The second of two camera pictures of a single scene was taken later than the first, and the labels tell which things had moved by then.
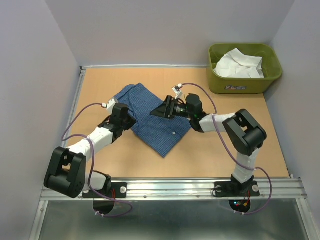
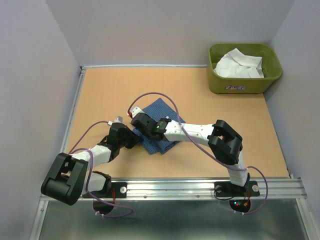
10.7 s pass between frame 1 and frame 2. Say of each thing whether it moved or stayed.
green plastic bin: stayed
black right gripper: moved
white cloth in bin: stayed
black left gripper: moved
